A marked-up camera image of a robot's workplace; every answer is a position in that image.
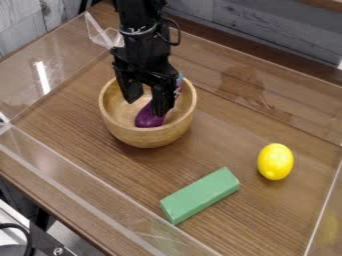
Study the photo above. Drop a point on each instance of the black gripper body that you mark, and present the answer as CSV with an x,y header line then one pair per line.
x,y
141,60

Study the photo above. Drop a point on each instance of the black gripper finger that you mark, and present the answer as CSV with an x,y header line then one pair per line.
x,y
130,84
163,96

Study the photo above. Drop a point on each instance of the purple toy eggplant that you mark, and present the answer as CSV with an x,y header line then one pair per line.
x,y
146,118

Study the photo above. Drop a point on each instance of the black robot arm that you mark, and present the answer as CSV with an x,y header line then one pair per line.
x,y
141,13

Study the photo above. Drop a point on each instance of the brown wooden bowl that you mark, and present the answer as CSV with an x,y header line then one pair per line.
x,y
119,114

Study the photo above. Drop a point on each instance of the yellow toy lemon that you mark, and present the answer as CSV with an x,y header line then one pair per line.
x,y
276,161

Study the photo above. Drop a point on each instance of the green rectangular block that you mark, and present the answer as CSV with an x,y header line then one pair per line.
x,y
199,195

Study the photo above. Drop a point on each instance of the clear acrylic corner bracket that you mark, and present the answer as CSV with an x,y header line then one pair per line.
x,y
107,38

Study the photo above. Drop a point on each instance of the clear acrylic tray wall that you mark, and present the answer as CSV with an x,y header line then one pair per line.
x,y
110,219

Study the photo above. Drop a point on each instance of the black device with cable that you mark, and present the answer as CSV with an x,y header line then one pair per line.
x,y
38,241

